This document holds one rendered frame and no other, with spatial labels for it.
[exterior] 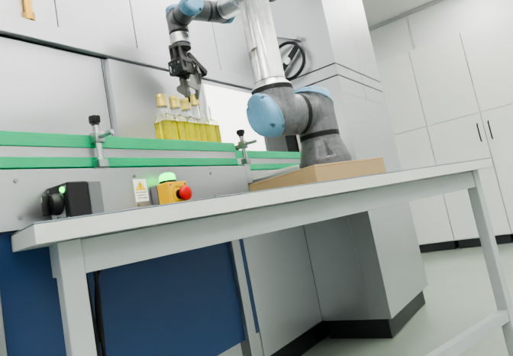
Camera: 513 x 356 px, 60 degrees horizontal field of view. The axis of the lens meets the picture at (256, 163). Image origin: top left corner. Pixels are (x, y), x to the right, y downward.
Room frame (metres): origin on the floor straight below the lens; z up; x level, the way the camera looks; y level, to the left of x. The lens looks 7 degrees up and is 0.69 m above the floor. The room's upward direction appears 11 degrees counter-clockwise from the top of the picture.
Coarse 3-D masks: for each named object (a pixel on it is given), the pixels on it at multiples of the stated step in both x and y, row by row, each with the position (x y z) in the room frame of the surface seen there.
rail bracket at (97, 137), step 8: (96, 120) 1.04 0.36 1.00; (96, 128) 1.05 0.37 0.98; (96, 136) 1.04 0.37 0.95; (104, 136) 1.03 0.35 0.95; (96, 144) 1.04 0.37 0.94; (96, 152) 1.05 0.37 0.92; (96, 160) 1.04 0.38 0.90; (104, 160) 1.05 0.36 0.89; (96, 168) 1.03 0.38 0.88; (104, 168) 1.05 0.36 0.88
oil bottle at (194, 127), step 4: (188, 116) 1.54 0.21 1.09; (188, 120) 1.52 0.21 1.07; (192, 120) 1.54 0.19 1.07; (196, 120) 1.55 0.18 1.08; (192, 124) 1.53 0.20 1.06; (196, 124) 1.55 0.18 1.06; (192, 128) 1.53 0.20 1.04; (196, 128) 1.54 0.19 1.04; (192, 132) 1.52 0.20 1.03; (196, 132) 1.54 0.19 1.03; (192, 136) 1.52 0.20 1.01; (196, 136) 1.54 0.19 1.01; (200, 136) 1.56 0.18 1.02; (192, 140) 1.52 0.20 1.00; (196, 140) 1.54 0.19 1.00; (200, 140) 1.55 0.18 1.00
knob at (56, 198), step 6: (42, 198) 0.87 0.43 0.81; (48, 198) 0.88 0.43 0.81; (54, 198) 0.88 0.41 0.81; (60, 198) 0.89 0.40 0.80; (42, 204) 0.87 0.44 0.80; (48, 204) 0.88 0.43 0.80; (54, 204) 0.87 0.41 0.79; (60, 204) 0.88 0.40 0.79; (42, 210) 0.88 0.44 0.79; (48, 210) 0.88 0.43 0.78; (54, 210) 0.88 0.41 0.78; (60, 210) 0.89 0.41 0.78
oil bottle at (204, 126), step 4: (200, 120) 1.57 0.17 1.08; (204, 120) 1.59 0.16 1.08; (200, 124) 1.57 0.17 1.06; (204, 124) 1.58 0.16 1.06; (208, 124) 1.60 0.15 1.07; (200, 128) 1.57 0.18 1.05; (204, 128) 1.58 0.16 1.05; (208, 128) 1.60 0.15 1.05; (200, 132) 1.57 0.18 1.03; (204, 132) 1.58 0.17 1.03; (208, 132) 1.60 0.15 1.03; (204, 136) 1.57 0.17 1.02; (208, 136) 1.59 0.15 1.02; (204, 140) 1.57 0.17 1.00; (208, 140) 1.59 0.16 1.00
